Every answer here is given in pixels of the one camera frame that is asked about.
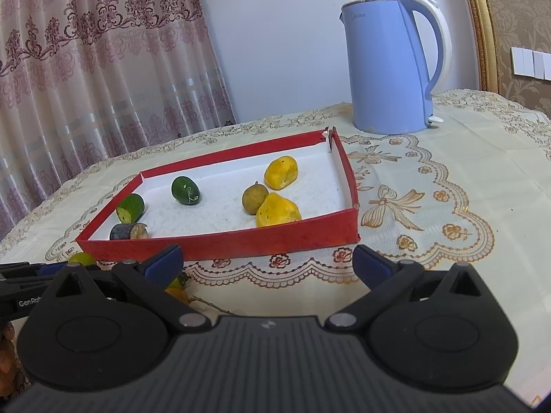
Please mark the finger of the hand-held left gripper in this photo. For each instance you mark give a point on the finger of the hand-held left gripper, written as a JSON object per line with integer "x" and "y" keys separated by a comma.
{"x": 26, "y": 272}

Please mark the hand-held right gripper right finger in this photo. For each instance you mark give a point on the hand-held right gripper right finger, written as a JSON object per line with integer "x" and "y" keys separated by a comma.
{"x": 370, "y": 266}

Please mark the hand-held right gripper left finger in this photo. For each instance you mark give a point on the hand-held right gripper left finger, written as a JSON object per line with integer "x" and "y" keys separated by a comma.
{"x": 165, "y": 263}

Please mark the small orange-brown fruit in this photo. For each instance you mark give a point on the small orange-brown fruit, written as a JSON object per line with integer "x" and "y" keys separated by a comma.
{"x": 178, "y": 297}

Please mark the dark fruit piece tan end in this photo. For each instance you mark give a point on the dark fruit piece tan end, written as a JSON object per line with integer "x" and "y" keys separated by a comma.
{"x": 125, "y": 231}

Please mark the yellow-green lime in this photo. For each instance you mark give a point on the yellow-green lime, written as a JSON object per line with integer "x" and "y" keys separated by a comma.
{"x": 81, "y": 259}

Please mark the dark green lime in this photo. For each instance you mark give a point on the dark green lime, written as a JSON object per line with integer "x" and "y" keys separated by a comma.
{"x": 185, "y": 189}

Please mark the red shallow cardboard box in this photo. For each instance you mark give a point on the red shallow cardboard box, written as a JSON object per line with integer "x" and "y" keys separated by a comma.
{"x": 258, "y": 241}

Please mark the yellow fruit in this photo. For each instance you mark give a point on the yellow fruit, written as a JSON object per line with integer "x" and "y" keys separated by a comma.
{"x": 277, "y": 211}
{"x": 280, "y": 173}

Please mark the brown round fruit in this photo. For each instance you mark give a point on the brown round fruit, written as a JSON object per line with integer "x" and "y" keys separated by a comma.
{"x": 253, "y": 198}

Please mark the person's left hand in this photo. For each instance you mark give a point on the person's left hand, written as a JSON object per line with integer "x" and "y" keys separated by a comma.
{"x": 6, "y": 344}

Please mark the thin brown twig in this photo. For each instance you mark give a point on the thin brown twig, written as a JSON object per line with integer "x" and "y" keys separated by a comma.
{"x": 215, "y": 306}

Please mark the green fruit with cut end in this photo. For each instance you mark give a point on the green fruit with cut end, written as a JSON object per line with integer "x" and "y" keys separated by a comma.
{"x": 131, "y": 207}

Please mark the blue electric kettle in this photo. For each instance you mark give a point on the blue electric kettle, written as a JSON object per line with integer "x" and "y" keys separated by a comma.
{"x": 379, "y": 64}

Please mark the pink patterned curtain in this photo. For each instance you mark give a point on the pink patterned curtain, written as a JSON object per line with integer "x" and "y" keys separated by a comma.
{"x": 86, "y": 73}

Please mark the white wall switch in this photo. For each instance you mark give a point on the white wall switch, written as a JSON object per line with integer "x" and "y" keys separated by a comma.
{"x": 527, "y": 62}

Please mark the gold wall frame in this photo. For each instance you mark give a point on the gold wall frame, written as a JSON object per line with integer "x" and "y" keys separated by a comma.
{"x": 482, "y": 17}

